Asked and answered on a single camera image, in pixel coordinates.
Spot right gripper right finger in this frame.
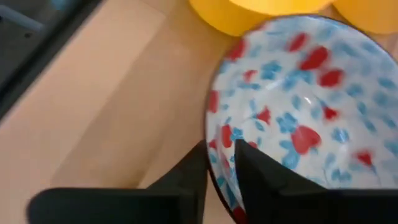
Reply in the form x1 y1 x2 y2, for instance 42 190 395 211
234 138 398 224

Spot floral ceramic bowl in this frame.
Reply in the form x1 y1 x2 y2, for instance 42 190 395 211
203 14 398 224

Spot yellow plastic bowl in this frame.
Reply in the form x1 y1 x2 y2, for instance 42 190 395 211
333 0 398 35
188 0 335 37

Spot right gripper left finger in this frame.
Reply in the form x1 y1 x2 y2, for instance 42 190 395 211
26 140 208 224

